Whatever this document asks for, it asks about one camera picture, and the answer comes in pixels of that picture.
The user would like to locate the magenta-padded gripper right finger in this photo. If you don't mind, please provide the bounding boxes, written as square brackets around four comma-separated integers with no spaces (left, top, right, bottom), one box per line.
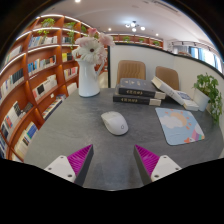
[133,144,183,186]

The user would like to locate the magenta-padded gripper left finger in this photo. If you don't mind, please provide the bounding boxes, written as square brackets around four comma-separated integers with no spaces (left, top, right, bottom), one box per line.
[44,143,95,187]

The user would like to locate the white computer mouse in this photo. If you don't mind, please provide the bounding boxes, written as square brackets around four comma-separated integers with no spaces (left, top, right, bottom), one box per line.
[100,110,129,136]

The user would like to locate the blue cloud-print mouse pad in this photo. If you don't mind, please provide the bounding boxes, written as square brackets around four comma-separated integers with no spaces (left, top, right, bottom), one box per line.
[154,107,206,146]

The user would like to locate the white book with blue cover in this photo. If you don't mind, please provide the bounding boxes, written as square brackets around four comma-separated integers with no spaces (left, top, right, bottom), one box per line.
[176,90,200,112]

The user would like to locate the thin dark hardcover book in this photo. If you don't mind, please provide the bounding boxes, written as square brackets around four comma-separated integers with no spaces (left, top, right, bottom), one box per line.
[112,93,162,107]

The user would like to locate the white plant pot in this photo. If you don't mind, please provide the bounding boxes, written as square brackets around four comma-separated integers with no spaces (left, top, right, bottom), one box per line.
[193,88,211,112]

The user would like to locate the thick white book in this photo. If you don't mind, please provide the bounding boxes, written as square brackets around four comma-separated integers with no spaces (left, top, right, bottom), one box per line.
[151,76,188,105]

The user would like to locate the thick dark hardcover book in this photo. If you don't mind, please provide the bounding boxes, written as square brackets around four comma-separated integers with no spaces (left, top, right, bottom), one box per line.
[115,77,167,100]

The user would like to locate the curved wooden bookshelf unit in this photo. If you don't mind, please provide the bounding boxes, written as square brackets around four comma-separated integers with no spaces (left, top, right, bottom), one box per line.
[0,13,109,163]

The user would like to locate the white ceramic jug vase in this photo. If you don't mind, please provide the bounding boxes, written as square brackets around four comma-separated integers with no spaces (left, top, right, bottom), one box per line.
[77,58,101,98]

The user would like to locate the tan upholstered chair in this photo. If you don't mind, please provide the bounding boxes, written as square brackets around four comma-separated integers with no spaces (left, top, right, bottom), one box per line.
[116,59,147,88]
[155,65,180,91]

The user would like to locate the green leafy plant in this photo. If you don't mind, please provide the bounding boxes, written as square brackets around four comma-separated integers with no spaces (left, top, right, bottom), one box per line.
[193,73,223,124]

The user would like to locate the window with curtains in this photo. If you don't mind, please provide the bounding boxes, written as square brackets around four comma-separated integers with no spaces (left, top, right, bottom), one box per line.
[173,41,223,73]

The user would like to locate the pink and white flowers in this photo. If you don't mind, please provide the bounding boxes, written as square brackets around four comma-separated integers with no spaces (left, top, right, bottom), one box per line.
[71,27,116,66]

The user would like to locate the ceiling lamp cluster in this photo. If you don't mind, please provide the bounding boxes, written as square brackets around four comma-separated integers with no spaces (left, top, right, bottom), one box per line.
[125,20,146,33]

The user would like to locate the wooden wall shelf with plants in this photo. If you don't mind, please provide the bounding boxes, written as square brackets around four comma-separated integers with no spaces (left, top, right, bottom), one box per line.
[108,33,164,50]

